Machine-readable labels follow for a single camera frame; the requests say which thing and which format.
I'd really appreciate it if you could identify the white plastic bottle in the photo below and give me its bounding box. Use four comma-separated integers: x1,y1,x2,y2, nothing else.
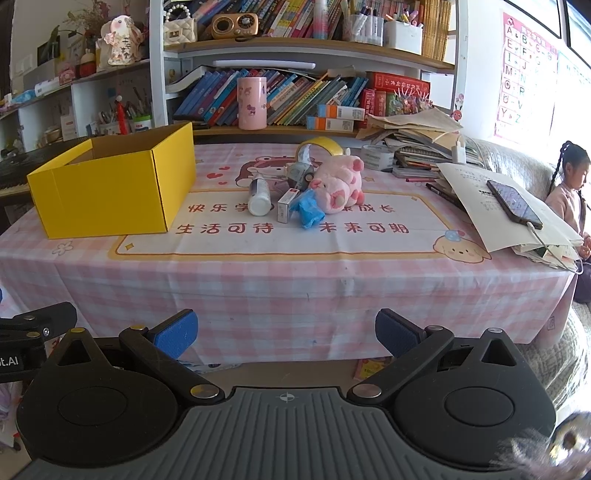
247,177,271,217

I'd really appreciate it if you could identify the blue object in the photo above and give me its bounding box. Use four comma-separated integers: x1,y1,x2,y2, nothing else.
290,189,325,230

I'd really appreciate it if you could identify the pink plush pig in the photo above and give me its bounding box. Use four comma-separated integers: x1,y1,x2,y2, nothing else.
308,155,365,214

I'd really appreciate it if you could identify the small red white box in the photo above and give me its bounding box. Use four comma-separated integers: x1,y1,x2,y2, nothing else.
276,188,301,224

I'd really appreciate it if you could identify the small white charger adapter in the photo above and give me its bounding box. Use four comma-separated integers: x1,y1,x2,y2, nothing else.
452,140,467,164

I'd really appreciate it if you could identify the grey purple toy car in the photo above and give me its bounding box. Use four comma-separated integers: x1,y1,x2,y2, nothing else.
286,159,317,192

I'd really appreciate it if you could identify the white paper sheet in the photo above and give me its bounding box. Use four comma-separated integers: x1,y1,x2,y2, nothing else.
440,163,583,253

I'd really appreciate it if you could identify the pink checkered tablecloth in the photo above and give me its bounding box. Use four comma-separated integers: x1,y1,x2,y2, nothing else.
1,144,572,363

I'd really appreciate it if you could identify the black electronic keyboard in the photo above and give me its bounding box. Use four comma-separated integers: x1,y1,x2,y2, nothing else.
0,137,87,198

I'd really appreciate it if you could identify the yellow cardboard box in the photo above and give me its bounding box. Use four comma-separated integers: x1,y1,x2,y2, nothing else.
27,122,197,239

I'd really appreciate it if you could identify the black smartphone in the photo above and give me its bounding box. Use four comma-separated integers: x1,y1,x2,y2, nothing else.
487,180,543,230

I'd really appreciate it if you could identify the clear tape roll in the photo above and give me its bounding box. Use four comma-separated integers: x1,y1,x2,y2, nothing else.
360,145,394,171

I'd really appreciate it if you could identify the stack of papers and books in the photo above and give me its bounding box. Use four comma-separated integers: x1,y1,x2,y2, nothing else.
356,108,484,180

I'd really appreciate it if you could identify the yellow tape roll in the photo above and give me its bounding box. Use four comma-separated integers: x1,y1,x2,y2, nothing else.
294,136,344,164

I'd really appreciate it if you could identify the girl in pink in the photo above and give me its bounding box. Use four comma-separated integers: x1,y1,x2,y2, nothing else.
546,141,590,304

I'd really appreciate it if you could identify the lower orange blue box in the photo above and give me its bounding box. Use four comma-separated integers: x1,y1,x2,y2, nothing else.
305,116,355,133

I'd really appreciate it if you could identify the orange blue box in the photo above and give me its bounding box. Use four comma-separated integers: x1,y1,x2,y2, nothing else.
305,116,355,133
317,104,366,121

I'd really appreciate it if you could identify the upper orange blue box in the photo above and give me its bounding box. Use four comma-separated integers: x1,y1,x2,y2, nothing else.
317,104,366,121

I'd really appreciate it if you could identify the row of leaning books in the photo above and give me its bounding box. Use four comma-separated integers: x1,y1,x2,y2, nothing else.
172,68,369,129

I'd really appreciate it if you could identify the red dictionary book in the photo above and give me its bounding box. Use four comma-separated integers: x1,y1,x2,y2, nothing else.
367,72,431,98

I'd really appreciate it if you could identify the pink cylindrical container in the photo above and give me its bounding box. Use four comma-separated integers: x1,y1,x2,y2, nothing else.
238,77,267,130

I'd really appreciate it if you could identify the white bookshelf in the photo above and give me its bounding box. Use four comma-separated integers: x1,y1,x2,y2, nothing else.
148,1,468,127

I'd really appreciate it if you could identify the floral plush doll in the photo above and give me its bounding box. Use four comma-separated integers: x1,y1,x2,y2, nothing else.
101,15,143,67

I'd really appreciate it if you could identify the white quilted handbag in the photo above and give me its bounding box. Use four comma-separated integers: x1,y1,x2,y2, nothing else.
163,3,197,46

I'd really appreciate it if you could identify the wooden retro radio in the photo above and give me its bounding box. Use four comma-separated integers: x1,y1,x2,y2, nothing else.
211,13,259,39

